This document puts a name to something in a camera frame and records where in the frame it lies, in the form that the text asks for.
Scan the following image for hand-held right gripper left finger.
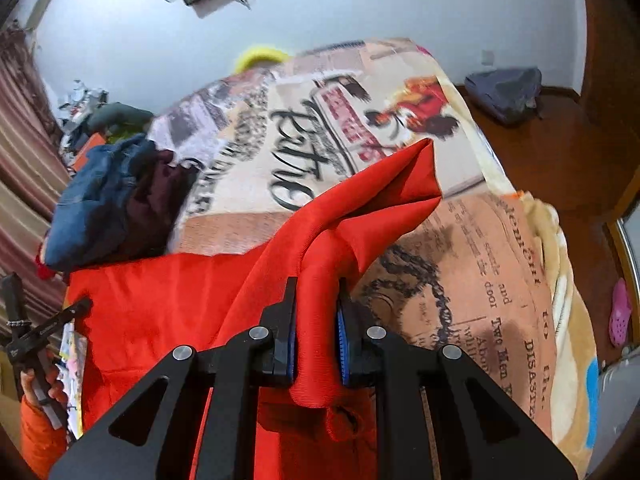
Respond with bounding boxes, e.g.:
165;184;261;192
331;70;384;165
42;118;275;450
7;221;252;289
47;276;301;480

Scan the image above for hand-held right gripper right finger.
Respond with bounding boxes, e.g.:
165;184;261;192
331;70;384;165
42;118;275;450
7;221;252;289
336;276;576;480

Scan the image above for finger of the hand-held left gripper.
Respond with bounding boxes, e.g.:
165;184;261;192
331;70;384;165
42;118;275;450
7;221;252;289
27;296;94;343
1;272;25;341

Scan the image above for red zip jacket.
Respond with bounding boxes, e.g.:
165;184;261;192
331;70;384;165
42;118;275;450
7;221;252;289
67;137;444;480

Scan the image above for person's left forearm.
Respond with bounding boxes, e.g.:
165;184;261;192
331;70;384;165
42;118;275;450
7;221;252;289
19;394;70;479

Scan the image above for person's left hand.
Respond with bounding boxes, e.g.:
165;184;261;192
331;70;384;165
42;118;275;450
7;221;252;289
21;350;69;408

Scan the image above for pastel printed cloth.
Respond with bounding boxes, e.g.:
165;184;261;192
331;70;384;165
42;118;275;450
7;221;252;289
54;329;89;438

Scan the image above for printed blanket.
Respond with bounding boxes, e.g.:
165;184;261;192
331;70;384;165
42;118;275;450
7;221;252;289
146;37;602;463

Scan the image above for folded blue jeans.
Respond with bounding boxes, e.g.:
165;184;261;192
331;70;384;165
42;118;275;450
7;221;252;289
41;134;167;269

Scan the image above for striped brown curtain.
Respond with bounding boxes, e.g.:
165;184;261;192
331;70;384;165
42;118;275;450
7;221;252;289
0;22;77;343

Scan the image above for folded dark maroon garment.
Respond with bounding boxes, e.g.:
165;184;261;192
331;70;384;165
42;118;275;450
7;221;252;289
124;147;202;257

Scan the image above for orange box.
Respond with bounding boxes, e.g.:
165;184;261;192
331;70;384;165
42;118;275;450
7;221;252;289
71;131;109;172

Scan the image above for grey-green garment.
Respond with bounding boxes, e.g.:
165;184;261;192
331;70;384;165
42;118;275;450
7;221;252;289
86;102;157;137

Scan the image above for pile of papers and clutter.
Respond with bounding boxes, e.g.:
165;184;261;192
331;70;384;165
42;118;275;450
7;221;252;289
56;79;112;137

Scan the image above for pink clog shoe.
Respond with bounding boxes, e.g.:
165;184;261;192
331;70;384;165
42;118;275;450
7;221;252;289
607;277;634;347

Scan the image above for grey backpack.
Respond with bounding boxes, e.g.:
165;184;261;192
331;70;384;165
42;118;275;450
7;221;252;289
464;66;544;126

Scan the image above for yellow foam ring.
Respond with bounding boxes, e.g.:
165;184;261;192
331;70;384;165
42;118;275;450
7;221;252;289
234;46;290;74

